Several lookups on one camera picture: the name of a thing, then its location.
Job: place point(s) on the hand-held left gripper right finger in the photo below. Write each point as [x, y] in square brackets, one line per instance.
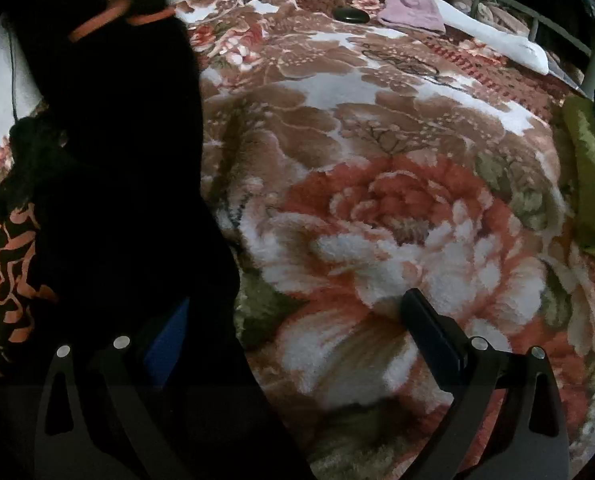
[433, 336]

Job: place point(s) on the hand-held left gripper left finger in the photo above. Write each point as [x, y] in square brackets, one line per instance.
[166, 342]

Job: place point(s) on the black garment with orange pattern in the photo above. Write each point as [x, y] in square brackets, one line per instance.
[117, 160]

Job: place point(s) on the floral plush blanket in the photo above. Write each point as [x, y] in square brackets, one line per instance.
[377, 210]

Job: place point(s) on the green cloth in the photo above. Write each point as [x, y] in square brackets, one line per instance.
[590, 175]

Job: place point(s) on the white cloth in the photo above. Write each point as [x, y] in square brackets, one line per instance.
[497, 35]

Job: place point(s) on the black oval object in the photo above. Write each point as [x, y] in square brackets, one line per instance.
[350, 15]

